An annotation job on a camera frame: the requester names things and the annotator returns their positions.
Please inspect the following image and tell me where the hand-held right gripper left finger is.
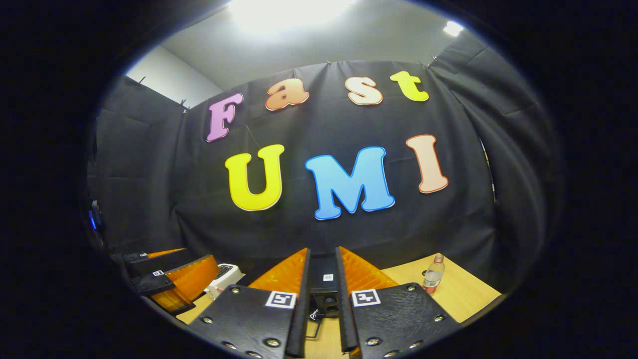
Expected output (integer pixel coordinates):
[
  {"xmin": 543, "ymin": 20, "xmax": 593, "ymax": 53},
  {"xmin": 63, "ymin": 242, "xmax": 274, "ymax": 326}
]
[{"xmin": 188, "ymin": 248, "xmax": 311, "ymax": 359}]

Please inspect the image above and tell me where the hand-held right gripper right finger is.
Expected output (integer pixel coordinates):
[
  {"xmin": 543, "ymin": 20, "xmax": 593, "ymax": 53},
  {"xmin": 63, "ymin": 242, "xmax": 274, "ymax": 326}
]
[{"xmin": 335, "ymin": 246, "xmax": 460, "ymax": 359}]

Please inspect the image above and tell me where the black backdrop cloth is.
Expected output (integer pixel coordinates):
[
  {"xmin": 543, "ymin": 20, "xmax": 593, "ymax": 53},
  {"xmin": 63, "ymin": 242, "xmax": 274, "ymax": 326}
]
[{"xmin": 87, "ymin": 30, "xmax": 566, "ymax": 295}]

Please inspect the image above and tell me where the clear plastic bottle red label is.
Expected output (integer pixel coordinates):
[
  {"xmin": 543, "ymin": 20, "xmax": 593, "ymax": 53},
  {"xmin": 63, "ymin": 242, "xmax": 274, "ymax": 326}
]
[{"xmin": 422, "ymin": 253, "xmax": 446, "ymax": 296}]

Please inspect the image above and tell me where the large ceiling light panel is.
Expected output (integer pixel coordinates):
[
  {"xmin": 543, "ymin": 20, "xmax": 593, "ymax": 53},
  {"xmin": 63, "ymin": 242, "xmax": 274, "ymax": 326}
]
[{"xmin": 228, "ymin": 0, "xmax": 355, "ymax": 33}]

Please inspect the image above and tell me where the white toaster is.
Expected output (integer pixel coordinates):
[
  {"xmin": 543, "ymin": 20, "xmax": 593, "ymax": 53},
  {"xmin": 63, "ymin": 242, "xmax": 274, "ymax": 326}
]
[{"xmin": 205, "ymin": 263, "xmax": 244, "ymax": 300}]

